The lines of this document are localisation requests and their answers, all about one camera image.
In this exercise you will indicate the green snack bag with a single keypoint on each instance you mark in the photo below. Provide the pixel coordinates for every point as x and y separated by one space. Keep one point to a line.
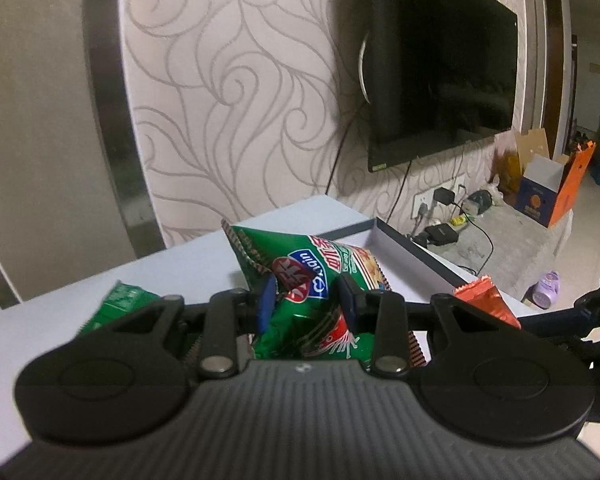
121 300

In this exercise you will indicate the orange cardboard box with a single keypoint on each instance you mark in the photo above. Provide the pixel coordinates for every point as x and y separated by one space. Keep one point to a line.
548 188

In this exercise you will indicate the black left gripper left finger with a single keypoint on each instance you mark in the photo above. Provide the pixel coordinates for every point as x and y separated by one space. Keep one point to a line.
229 315

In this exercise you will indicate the green shrimp chips bag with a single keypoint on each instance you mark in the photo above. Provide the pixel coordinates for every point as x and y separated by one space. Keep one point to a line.
305 321

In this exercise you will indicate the purple bottle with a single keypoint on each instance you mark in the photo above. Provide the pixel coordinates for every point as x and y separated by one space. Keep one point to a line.
545 292

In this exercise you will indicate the black shallow box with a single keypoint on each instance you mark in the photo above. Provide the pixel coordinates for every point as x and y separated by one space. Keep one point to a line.
411 270

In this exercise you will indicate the wall-mounted black television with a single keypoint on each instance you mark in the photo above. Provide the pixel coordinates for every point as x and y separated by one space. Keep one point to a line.
438 74

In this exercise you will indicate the black power adapter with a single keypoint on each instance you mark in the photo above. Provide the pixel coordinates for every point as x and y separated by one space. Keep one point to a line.
441 234

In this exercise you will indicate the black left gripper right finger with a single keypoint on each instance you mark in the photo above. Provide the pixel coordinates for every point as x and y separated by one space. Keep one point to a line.
383 314

